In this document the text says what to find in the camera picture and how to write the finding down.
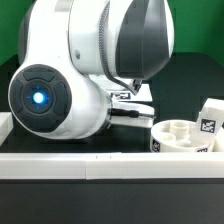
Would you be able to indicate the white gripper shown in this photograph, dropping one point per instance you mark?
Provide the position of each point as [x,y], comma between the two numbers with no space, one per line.
[132,114]

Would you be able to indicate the white round stool seat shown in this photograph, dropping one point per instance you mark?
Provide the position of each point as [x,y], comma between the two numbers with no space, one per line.
[174,136]

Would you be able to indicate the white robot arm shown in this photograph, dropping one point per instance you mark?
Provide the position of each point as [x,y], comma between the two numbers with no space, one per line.
[74,54]

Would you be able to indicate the white marker sheet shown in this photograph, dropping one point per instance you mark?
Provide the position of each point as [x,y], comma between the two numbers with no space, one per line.
[143,95]

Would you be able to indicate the white right fence bar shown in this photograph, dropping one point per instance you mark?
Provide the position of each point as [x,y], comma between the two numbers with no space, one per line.
[219,141]

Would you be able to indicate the white fence bar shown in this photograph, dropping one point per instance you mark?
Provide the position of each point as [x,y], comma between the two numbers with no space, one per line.
[6,125]
[219,141]
[89,166]

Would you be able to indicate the white front fence bar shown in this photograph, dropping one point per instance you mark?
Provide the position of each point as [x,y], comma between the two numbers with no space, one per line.
[89,166]

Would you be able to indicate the white left fence bar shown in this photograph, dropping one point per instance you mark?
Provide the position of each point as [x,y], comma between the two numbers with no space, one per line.
[6,125]

